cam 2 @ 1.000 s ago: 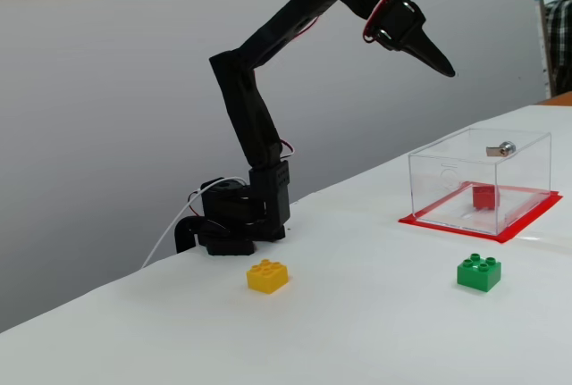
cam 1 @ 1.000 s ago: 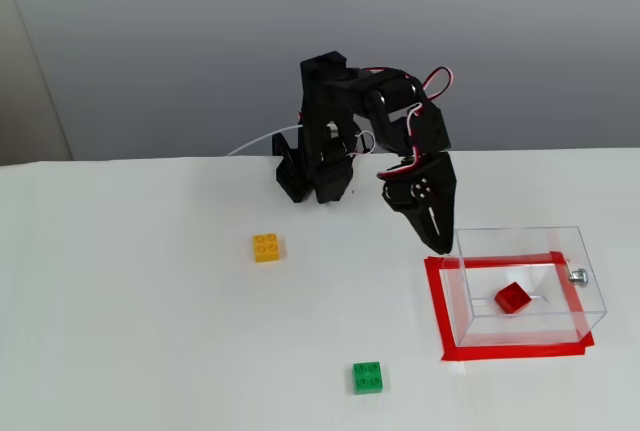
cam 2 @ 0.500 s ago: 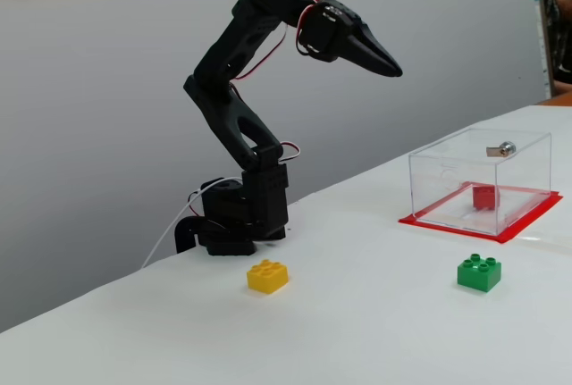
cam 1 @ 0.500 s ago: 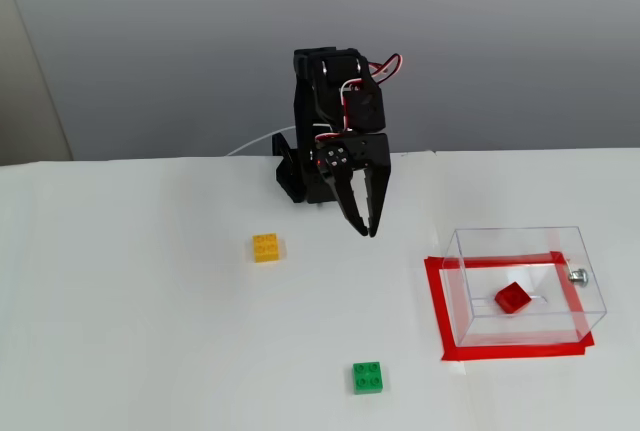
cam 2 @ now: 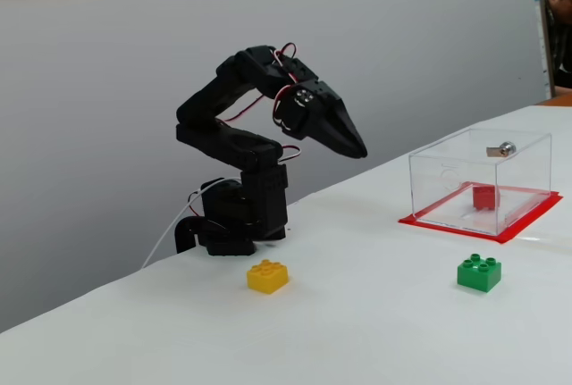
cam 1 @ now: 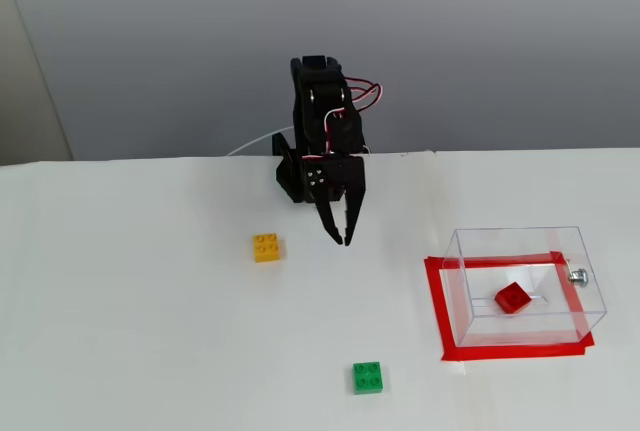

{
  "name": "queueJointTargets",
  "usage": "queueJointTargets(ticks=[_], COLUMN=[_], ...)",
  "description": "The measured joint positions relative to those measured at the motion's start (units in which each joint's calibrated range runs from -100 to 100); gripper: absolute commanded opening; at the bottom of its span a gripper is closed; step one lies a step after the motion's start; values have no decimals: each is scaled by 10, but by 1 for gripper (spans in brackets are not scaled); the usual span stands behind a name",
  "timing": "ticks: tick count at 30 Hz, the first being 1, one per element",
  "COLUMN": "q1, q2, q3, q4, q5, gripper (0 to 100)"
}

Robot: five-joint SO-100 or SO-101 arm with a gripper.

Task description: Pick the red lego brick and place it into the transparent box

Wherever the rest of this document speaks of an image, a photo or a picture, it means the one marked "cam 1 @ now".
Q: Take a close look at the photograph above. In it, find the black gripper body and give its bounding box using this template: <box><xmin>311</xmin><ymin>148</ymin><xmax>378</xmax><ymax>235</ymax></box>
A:
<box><xmin>301</xmin><ymin>153</ymin><xmax>367</xmax><ymax>203</ymax></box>

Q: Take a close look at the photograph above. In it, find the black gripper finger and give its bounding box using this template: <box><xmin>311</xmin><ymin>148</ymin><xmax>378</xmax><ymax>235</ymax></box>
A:
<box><xmin>312</xmin><ymin>198</ymin><xmax>344</xmax><ymax>245</ymax></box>
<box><xmin>342</xmin><ymin>183</ymin><xmax>368</xmax><ymax>248</ymax></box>

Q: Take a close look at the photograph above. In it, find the red lego brick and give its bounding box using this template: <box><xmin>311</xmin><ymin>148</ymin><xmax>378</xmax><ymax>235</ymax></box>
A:
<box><xmin>493</xmin><ymin>280</ymin><xmax>531</xmax><ymax>316</ymax></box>

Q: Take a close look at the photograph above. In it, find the yellow lego brick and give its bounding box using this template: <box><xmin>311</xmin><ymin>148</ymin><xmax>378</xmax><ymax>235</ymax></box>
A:
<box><xmin>252</xmin><ymin>233</ymin><xmax>288</xmax><ymax>264</ymax></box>

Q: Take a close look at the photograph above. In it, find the green lego brick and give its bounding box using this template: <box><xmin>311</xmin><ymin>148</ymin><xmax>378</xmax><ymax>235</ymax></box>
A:
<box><xmin>351</xmin><ymin>360</ymin><xmax>391</xmax><ymax>396</ymax></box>

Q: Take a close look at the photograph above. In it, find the silver metal box lock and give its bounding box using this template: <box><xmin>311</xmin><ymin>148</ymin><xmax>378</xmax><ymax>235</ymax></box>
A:
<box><xmin>564</xmin><ymin>260</ymin><xmax>590</xmax><ymax>288</ymax></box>

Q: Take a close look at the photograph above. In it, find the transparent plastic box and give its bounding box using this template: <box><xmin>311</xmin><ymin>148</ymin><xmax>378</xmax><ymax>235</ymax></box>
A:
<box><xmin>442</xmin><ymin>225</ymin><xmax>608</xmax><ymax>348</ymax></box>

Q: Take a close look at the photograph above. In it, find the beige board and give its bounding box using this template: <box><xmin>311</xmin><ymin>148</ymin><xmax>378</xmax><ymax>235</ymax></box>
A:
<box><xmin>0</xmin><ymin>0</ymin><xmax>74</xmax><ymax>167</ymax></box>

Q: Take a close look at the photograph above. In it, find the red white black servo cable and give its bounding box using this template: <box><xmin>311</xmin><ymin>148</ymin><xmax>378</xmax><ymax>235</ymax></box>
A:
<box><xmin>322</xmin><ymin>108</ymin><xmax>351</xmax><ymax>158</ymax></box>
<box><xmin>343</xmin><ymin>77</ymin><xmax>384</xmax><ymax>113</ymax></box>

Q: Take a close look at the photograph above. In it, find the thin white cable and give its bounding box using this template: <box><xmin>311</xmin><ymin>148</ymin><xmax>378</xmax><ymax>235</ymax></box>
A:
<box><xmin>224</xmin><ymin>126</ymin><xmax>296</xmax><ymax>157</ymax></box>

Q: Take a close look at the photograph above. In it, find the red tape frame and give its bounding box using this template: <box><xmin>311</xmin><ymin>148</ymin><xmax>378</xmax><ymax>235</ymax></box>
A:
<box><xmin>423</xmin><ymin>250</ymin><xmax>596</xmax><ymax>363</ymax></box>

